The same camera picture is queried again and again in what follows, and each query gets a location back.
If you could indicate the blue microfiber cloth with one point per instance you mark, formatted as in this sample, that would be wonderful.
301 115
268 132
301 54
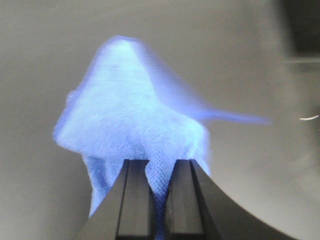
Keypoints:
131 105

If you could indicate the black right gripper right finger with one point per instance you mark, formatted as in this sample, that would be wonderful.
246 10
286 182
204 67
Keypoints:
197 209

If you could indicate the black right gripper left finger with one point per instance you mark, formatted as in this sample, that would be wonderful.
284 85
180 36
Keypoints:
127 212

